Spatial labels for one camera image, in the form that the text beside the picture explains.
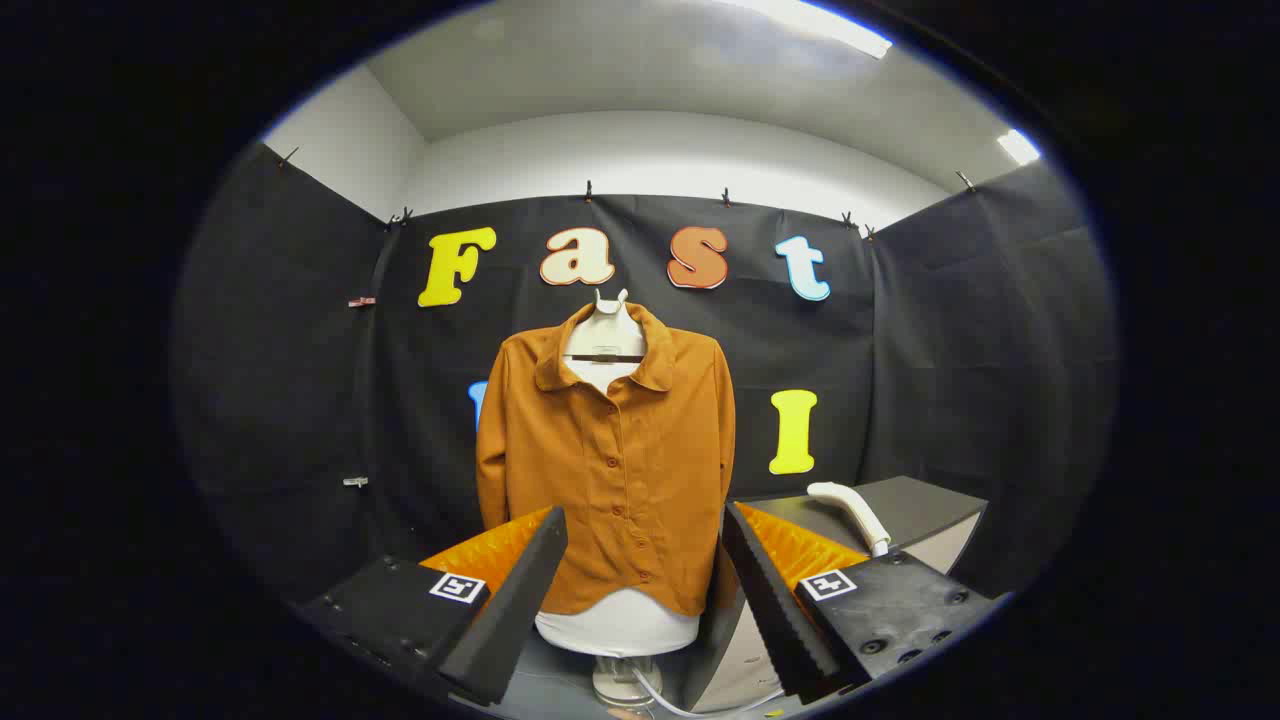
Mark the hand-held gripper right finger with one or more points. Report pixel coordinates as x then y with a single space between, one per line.
765 590

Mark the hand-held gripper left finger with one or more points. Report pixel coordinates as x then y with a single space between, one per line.
520 590

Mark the white garment steamer head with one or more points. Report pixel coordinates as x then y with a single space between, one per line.
850 505

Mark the orange-brown button shirt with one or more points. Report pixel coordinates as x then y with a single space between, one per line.
620 470

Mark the white mannequin torso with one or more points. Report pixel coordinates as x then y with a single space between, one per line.
610 625

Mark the mannequin stand base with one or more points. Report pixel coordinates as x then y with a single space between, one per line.
620 680

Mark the grey topped cabinet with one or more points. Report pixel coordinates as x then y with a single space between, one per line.
920 505

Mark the black backdrop cloth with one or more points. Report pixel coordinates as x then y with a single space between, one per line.
300 350

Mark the small ceiling light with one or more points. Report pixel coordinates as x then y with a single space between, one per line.
1018 147

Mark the long ceiling light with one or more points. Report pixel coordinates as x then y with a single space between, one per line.
840 30

